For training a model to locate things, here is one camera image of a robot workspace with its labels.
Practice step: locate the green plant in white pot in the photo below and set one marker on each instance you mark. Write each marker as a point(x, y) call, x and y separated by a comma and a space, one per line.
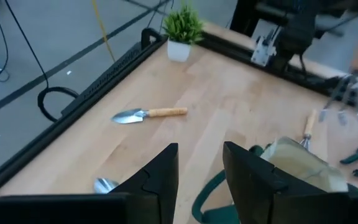
point(182, 31)

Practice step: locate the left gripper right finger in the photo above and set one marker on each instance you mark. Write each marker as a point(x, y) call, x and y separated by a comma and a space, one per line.
point(259, 193)

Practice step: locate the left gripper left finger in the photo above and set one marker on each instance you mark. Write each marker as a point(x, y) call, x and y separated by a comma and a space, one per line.
point(154, 186)

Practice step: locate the beige green gardening tote bag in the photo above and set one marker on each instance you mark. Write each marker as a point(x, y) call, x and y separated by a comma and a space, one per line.
point(303, 165)

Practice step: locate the black aluminium table frame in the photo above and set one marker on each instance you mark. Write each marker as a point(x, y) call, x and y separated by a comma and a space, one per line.
point(73, 109)

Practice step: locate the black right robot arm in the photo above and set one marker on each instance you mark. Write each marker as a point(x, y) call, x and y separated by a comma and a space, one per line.
point(297, 34)

